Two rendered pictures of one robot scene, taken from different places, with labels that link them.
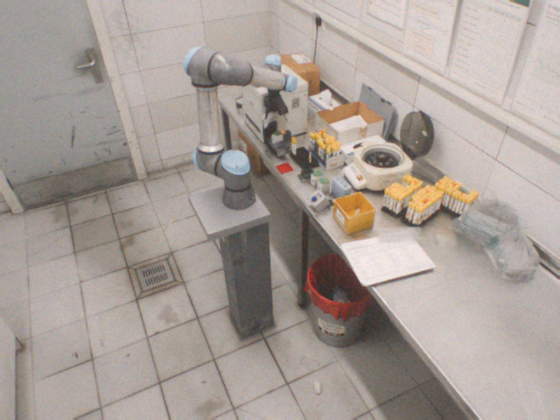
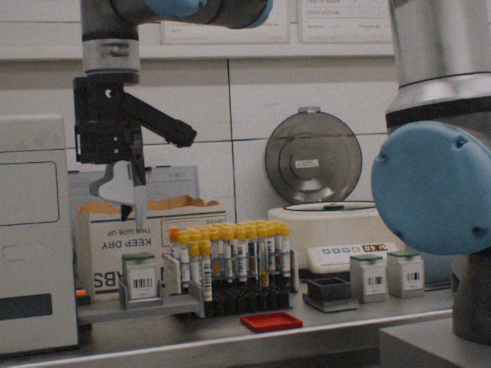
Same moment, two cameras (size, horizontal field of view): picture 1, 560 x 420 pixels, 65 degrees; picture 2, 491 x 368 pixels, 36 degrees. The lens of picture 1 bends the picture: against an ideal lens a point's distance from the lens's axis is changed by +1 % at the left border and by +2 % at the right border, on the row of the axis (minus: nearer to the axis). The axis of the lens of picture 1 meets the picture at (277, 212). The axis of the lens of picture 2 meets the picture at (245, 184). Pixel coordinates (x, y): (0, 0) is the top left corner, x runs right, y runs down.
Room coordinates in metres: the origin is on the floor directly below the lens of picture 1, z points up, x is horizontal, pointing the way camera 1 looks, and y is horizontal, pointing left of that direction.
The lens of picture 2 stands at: (1.75, 0.98, 1.12)
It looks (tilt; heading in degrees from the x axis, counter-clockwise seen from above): 3 degrees down; 276
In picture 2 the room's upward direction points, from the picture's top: 3 degrees counter-clockwise
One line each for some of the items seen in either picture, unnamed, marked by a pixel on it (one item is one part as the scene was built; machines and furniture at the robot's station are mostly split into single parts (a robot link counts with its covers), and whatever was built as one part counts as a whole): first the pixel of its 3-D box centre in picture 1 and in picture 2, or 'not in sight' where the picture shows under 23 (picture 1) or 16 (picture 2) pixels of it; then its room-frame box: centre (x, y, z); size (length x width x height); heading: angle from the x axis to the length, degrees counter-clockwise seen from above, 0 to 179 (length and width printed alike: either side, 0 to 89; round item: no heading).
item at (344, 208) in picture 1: (353, 213); not in sight; (1.42, -0.33, 0.92); 0.13 x 0.13 x 0.10; 21
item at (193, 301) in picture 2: (275, 141); (124, 301); (2.03, 0.00, 0.92); 0.21 x 0.07 x 0.05; 24
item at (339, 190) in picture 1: (340, 191); (438, 255); (1.57, -0.29, 0.92); 0.10 x 0.07 x 0.10; 26
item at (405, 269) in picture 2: (323, 186); (405, 273); (1.64, -0.22, 0.91); 0.05 x 0.04 x 0.07; 114
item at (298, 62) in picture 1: (294, 76); not in sight; (2.73, -0.14, 0.97); 0.31 x 0.23 x 0.18; 18
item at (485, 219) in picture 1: (489, 215); not in sight; (1.33, -0.86, 0.97); 0.26 x 0.17 x 0.19; 45
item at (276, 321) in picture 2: (284, 168); (270, 321); (1.84, -0.04, 0.88); 0.07 x 0.07 x 0.01; 24
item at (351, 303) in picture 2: (308, 174); (329, 293); (1.76, -0.16, 0.89); 0.09 x 0.05 x 0.04; 113
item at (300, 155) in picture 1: (304, 150); (226, 272); (1.91, -0.15, 0.93); 0.17 x 0.09 x 0.11; 25
